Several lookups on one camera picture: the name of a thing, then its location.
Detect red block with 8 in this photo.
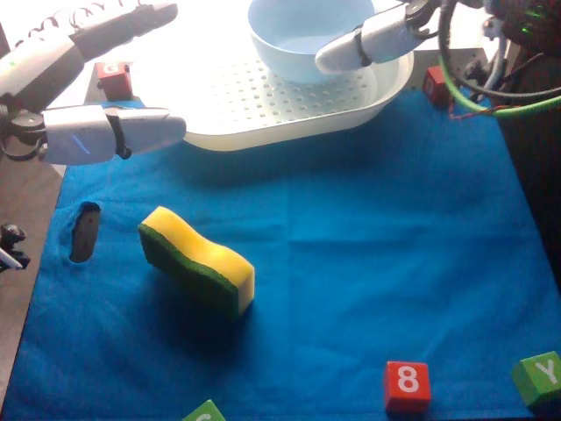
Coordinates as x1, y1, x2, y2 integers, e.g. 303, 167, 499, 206
384, 360, 433, 414

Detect green toy block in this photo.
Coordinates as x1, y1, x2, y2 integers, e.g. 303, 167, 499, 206
181, 398, 227, 421

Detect red toy block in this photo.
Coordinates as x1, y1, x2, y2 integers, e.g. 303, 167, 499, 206
423, 65, 455, 109

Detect yellow green sponge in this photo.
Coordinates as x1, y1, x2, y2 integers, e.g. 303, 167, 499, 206
138, 205, 256, 320

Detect red block with G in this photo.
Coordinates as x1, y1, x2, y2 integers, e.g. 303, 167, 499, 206
95, 61, 134, 102

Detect green block with Y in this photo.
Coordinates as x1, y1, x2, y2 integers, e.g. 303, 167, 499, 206
510, 350, 561, 411

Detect light blue bowl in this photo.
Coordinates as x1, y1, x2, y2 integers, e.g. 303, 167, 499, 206
247, 0, 378, 84

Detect blue table cloth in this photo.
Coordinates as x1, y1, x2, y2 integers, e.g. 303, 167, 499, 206
0, 89, 561, 421

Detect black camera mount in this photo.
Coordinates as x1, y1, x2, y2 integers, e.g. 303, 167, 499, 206
0, 223, 32, 273

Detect white perforated basin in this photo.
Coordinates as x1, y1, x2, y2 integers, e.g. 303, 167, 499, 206
135, 25, 416, 153

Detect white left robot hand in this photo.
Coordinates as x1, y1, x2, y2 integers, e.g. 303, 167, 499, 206
0, 0, 188, 167

